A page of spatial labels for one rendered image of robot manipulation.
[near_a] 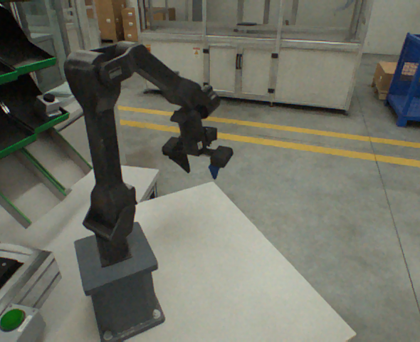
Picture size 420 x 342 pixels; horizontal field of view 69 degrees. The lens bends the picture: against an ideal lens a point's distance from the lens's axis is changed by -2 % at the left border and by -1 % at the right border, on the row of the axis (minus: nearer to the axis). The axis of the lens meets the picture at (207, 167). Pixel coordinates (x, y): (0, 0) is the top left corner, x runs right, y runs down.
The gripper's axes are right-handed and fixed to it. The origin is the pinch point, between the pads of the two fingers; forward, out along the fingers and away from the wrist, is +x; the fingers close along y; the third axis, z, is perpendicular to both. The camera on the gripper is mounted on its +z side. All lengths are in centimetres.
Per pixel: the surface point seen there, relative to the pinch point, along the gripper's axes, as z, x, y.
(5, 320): -51, 2, 17
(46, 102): -7.2, -19.0, 41.5
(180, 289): -25.0, 20.8, -3.6
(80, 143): 45, 51, 123
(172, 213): -0.8, 25.1, 15.3
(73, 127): 45, 38, 121
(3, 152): -26.3, -17.3, 35.7
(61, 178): -14.5, 4.1, 42.9
